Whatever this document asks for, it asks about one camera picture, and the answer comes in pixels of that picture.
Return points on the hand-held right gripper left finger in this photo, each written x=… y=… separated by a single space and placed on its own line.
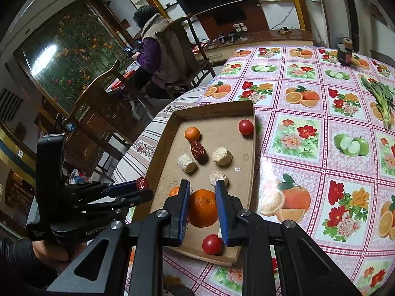
x=184 y=209

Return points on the carved wooden chair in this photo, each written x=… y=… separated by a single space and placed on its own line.
x=101 y=108

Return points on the green leafy vegetables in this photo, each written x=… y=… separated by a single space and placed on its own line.
x=381 y=101

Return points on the red tomato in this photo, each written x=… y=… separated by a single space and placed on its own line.
x=213 y=244
x=246 y=127

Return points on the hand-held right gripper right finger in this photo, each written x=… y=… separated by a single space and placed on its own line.
x=222 y=212

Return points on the shallow cardboard box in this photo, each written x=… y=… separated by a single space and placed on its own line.
x=230 y=172

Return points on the dark glass jar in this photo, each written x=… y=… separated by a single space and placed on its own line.
x=344 y=54

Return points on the person's left forearm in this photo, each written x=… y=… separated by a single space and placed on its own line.
x=15 y=259

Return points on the small orange mandarin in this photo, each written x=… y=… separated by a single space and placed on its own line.
x=174 y=191
x=192 y=134

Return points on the fruit print tablecloth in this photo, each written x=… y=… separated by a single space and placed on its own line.
x=308 y=160

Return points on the low wooden tv cabinet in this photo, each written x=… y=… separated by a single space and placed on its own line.
x=262 y=41

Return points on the striped cushion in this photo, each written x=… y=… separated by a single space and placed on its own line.
x=139 y=148

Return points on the large orange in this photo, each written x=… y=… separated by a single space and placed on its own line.
x=202 y=208

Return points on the person's left hand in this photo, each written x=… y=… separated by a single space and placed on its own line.
x=52 y=252

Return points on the flower painted glass panel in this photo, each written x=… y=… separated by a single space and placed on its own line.
x=71 y=55

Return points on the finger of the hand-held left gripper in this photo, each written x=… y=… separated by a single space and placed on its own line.
x=123 y=186
x=132 y=199

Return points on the dark wooden chair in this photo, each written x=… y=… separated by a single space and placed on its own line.
x=185 y=64

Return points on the white sugarcane piece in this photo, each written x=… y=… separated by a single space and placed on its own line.
x=218 y=177
x=222 y=156
x=186 y=163

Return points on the red date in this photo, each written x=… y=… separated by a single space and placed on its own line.
x=197 y=151
x=142 y=184

